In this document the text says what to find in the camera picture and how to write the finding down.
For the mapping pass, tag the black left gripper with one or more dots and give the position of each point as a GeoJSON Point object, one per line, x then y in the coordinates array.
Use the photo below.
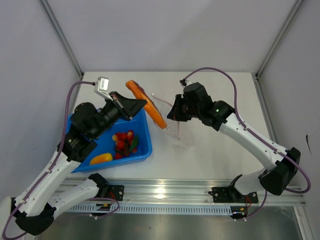
{"type": "Point", "coordinates": [129, 107]}

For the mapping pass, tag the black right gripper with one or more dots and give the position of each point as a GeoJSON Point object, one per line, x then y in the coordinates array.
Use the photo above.
{"type": "Point", "coordinates": [175, 113]}

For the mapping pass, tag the clear zip top bag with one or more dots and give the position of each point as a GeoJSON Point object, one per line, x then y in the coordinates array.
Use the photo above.
{"type": "Point", "coordinates": [177, 132]}

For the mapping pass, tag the orange toy meat slice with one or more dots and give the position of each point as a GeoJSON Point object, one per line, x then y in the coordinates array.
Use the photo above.
{"type": "Point", "coordinates": [150, 107]}

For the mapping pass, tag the blue plastic bin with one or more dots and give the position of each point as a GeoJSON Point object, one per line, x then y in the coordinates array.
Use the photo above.
{"type": "Point", "coordinates": [105, 144]}

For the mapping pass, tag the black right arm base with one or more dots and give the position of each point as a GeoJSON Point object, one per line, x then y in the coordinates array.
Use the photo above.
{"type": "Point", "coordinates": [230, 195]}

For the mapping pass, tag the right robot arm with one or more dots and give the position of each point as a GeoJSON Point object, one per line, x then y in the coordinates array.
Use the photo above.
{"type": "Point", "coordinates": [277, 171]}

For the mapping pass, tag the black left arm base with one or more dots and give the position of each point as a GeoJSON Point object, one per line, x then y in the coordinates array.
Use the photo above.
{"type": "Point", "coordinates": [115, 192]}

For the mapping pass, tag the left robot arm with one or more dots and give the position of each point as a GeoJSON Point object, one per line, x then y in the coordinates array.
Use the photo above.
{"type": "Point", "coordinates": [37, 208]}

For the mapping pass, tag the red toy strawberry bunch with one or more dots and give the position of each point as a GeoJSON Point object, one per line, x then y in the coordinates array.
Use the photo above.
{"type": "Point", "coordinates": [125, 144]}

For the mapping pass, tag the yellow toy pepper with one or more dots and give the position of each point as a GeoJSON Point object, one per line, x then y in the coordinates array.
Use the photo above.
{"type": "Point", "coordinates": [102, 158]}

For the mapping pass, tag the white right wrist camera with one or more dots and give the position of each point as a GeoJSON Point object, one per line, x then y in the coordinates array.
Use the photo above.
{"type": "Point", "coordinates": [185, 82]}

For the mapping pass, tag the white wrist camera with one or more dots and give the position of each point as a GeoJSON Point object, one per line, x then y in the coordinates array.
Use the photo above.
{"type": "Point", "coordinates": [185, 82]}
{"type": "Point", "coordinates": [101, 87]}

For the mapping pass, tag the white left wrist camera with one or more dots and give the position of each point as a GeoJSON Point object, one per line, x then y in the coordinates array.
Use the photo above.
{"type": "Point", "coordinates": [101, 87]}

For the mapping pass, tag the aluminium mounting rail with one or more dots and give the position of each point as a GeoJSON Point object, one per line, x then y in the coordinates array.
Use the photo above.
{"type": "Point", "coordinates": [179, 192]}

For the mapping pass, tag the white slotted cable duct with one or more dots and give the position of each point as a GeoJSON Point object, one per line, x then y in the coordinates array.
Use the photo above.
{"type": "Point", "coordinates": [162, 209]}

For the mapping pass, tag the right aluminium frame post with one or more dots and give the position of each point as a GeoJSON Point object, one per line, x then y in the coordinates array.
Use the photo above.
{"type": "Point", "coordinates": [281, 35]}

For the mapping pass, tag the aluminium frame post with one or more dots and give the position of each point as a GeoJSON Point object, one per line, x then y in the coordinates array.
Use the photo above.
{"type": "Point", "coordinates": [281, 35]}
{"type": "Point", "coordinates": [46, 7]}

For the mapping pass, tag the left aluminium frame post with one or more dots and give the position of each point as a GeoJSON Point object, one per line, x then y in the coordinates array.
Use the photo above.
{"type": "Point", "coordinates": [46, 7]}

